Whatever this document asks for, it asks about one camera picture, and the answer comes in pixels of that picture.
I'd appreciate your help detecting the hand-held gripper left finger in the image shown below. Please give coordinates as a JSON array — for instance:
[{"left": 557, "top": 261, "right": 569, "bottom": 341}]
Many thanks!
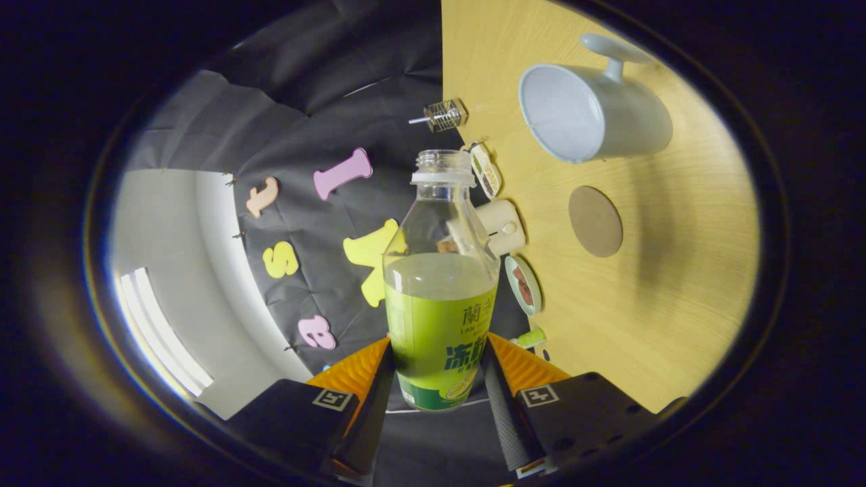
[{"left": 223, "top": 336, "right": 396, "bottom": 481}]

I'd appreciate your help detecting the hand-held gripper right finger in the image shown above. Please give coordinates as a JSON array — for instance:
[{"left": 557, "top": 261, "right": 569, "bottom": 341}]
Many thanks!
[{"left": 482, "top": 331, "right": 685, "bottom": 480}]

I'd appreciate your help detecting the green label juice bottle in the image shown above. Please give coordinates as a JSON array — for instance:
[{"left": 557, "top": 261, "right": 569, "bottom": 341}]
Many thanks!
[{"left": 382, "top": 149, "right": 501, "bottom": 412}]

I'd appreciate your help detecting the round brown coaster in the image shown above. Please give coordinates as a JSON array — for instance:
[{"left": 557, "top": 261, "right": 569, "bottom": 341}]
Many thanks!
[{"left": 568, "top": 186, "right": 624, "bottom": 258}]

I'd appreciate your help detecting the white cup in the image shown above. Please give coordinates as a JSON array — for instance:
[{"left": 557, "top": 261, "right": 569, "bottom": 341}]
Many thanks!
[{"left": 519, "top": 34, "right": 674, "bottom": 164}]

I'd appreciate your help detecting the pale green plate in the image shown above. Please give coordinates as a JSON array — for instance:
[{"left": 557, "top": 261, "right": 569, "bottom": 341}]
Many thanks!
[{"left": 504, "top": 255, "right": 543, "bottom": 317}]

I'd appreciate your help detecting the wooden table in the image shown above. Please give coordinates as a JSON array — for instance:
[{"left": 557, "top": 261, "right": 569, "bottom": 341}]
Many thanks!
[{"left": 441, "top": 0, "right": 762, "bottom": 415}]

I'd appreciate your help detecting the white toaster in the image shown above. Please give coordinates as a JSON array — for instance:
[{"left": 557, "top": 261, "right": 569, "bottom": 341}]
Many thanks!
[{"left": 474, "top": 198, "right": 527, "bottom": 258}]

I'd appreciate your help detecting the ceiling light panel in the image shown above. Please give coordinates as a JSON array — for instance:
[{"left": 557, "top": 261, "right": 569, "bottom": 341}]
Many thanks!
[{"left": 115, "top": 267, "right": 214, "bottom": 400}]

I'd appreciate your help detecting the white divided snack tray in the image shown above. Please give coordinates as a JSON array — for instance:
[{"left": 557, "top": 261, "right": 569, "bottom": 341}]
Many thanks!
[{"left": 468, "top": 141, "right": 502, "bottom": 200}]

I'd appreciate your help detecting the wire mesh holder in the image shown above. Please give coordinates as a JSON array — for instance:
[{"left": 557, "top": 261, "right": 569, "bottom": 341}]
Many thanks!
[{"left": 424, "top": 99, "right": 469, "bottom": 133}]

